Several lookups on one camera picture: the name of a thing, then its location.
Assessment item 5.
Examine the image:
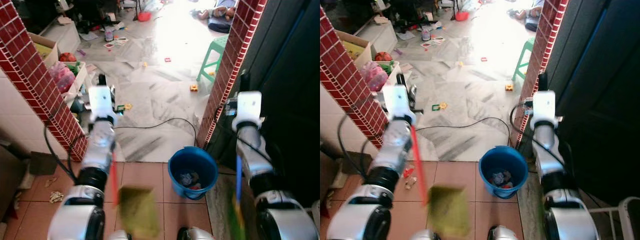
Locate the person lying on floor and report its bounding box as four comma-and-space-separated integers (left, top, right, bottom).
507, 0, 546, 33
192, 0, 239, 34

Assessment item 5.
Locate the pink plastic bag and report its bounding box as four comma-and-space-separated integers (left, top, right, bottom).
360, 60, 390, 93
49, 61, 76, 94

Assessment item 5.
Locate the green plastic stool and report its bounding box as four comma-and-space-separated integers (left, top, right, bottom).
196, 35, 230, 84
512, 37, 536, 82

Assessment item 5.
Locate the black door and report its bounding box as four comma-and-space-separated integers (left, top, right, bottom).
206, 0, 321, 201
515, 0, 640, 207

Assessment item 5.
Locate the white low cabinet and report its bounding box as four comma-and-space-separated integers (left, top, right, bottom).
352, 19, 399, 55
39, 19, 81, 55

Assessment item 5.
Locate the open cardboard box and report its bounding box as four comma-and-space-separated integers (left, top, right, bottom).
335, 29, 374, 69
27, 32, 60, 69

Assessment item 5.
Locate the rubbish in bucket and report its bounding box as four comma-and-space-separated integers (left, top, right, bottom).
179, 171, 202, 191
491, 170, 514, 189

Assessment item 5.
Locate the blue plastic bucket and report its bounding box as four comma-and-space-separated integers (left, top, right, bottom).
478, 145, 529, 200
167, 146, 220, 201

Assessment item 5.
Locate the silver right robot leg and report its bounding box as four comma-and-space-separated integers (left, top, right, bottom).
487, 225, 525, 240
177, 226, 214, 240

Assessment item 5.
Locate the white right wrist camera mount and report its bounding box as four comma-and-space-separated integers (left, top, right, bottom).
530, 90, 558, 130
232, 91, 265, 132

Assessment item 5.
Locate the black floor cable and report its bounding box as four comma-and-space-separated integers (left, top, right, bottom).
415, 116, 511, 147
114, 117, 199, 147

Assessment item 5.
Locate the white wire rack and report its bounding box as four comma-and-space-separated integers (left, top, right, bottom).
589, 196, 640, 240

